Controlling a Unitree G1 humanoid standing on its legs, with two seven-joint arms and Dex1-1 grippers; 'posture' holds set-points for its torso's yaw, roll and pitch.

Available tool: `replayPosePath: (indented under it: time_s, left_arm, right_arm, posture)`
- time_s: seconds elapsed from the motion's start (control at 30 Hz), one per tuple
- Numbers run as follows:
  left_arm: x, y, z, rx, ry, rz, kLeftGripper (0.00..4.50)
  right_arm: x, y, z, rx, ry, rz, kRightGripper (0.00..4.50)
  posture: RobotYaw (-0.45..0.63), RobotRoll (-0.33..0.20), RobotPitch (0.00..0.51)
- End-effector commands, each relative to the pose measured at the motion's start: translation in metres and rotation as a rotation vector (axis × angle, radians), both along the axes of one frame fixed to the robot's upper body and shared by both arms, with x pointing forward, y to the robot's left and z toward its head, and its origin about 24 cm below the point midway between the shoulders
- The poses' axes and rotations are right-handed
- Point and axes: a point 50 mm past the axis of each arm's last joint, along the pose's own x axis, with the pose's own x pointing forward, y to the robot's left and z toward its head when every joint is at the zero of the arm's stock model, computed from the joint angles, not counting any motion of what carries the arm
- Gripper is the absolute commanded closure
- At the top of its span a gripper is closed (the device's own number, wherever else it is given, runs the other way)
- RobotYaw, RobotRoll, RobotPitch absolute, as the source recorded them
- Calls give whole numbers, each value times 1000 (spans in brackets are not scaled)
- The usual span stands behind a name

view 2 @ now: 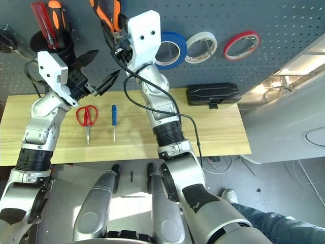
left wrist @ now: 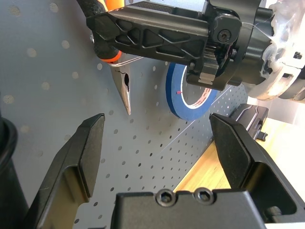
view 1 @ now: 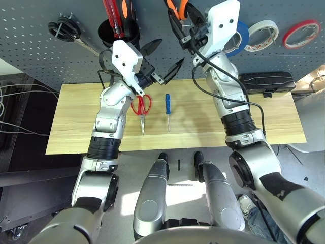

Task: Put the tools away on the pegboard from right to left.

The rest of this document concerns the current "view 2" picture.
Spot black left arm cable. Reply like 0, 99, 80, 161
24, 59, 51, 99

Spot blue tape roll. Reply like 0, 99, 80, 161
154, 32, 188, 71

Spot white person shoe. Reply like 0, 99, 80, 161
220, 188, 239, 204

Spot white tape roll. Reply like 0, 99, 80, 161
184, 32, 218, 64

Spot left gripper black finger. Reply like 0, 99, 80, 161
85, 70, 121, 97
74, 49, 100, 71

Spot white floor cable bundle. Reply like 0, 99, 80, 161
285, 160, 325, 206

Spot white desk with oval cutout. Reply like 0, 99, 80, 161
240, 76, 325, 165

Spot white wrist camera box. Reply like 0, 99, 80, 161
37, 51, 78, 106
126, 10, 161, 68

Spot silver right robot leg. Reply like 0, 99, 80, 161
147, 162, 187, 244

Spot orange black needle-nose pliers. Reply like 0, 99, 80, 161
89, 0, 123, 33

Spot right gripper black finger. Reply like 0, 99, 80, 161
101, 23, 117, 50
118, 14, 128, 33

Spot orange black handled screwdriver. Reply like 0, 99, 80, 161
48, 0, 73, 34

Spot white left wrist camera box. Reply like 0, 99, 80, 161
37, 51, 78, 106

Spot silver robot leg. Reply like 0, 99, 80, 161
73, 164, 121, 242
147, 162, 187, 244

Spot blue handled screwdriver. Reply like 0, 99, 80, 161
111, 105, 119, 143

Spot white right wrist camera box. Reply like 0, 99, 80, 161
126, 10, 161, 68

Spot robot torso black grey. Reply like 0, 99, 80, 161
105, 230, 155, 244

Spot black plastic tool case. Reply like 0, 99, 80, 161
186, 83, 241, 110

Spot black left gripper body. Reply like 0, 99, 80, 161
66, 69, 92, 101

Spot grey metal pegboard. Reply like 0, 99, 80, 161
0, 0, 325, 89

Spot metal tape hook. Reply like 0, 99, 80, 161
203, 38, 216, 55
165, 42, 178, 60
243, 37, 261, 54

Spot red handled scissors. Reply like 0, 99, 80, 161
76, 105, 99, 147

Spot red tape roll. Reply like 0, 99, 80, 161
223, 30, 262, 61

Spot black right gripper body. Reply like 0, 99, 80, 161
111, 32, 134, 67

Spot black tape roll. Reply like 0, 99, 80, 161
0, 24, 19, 54

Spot black tool cup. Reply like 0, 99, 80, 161
29, 30, 77, 69

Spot red handled screwdriver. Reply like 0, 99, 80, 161
30, 2, 60, 50

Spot silver left robot leg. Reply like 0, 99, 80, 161
73, 164, 121, 242

